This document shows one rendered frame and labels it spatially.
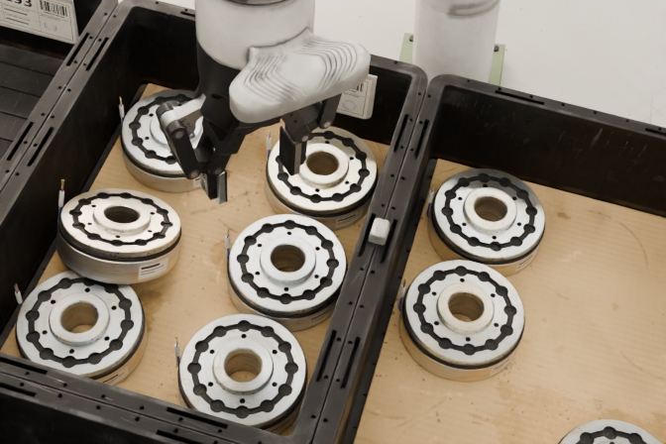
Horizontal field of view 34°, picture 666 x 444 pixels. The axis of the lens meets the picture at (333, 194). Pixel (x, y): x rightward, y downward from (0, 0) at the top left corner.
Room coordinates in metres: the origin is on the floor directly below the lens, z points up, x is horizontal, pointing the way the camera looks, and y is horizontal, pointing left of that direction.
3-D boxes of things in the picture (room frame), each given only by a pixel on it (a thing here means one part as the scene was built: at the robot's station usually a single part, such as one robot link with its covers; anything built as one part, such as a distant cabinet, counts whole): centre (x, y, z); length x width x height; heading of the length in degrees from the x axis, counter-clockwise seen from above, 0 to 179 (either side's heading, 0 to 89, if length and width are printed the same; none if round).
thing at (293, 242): (0.52, 0.03, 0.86); 0.05 x 0.05 x 0.01
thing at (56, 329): (0.44, 0.19, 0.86); 0.05 x 0.05 x 0.01
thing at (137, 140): (0.65, 0.15, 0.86); 0.10 x 0.10 x 0.01
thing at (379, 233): (0.51, -0.04, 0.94); 0.02 x 0.01 x 0.01; 169
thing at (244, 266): (0.52, 0.03, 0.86); 0.10 x 0.10 x 0.01
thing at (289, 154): (0.52, 0.04, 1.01); 0.02 x 0.01 x 0.04; 34
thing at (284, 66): (0.49, 0.05, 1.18); 0.11 x 0.09 x 0.06; 34
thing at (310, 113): (0.53, 0.02, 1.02); 0.03 x 0.01 x 0.05; 124
